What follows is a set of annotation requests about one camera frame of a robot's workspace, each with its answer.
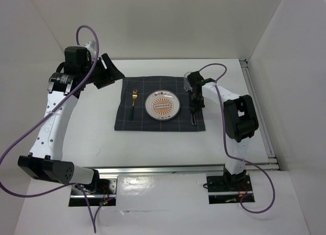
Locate aluminium frame rail right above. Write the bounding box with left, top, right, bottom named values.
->
left=239, top=60, right=279, bottom=166

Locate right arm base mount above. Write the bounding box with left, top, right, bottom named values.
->
left=202, top=175, right=255, bottom=204

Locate white orange patterned plate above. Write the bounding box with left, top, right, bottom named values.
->
left=144, top=90, right=181, bottom=121

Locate silver table knife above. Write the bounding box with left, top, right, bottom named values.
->
left=191, top=112, right=197, bottom=125

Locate gold fork green handle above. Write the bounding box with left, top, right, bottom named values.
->
left=129, top=89, right=138, bottom=120

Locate aluminium frame rail front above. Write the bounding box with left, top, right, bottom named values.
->
left=76, top=164, right=278, bottom=175

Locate clear wine glass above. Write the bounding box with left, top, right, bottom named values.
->
left=183, top=72, right=192, bottom=91

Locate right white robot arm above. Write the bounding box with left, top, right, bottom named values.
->
left=184, top=71, right=259, bottom=190

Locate aluminium frame rail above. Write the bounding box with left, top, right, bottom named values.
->
left=76, top=164, right=278, bottom=175
left=239, top=60, right=279, bottom=166

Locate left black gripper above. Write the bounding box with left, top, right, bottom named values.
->
left=80, top=53, right=125, bottom=89

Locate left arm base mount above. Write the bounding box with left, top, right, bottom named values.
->
left=68, top=176, right=118, bottom=207

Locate dark checked cloth placemat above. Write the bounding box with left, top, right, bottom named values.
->
left=114, top=76, right=206, bottom=132

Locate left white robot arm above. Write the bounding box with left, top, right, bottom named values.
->
left=18, top=41, right=124, bottom=194

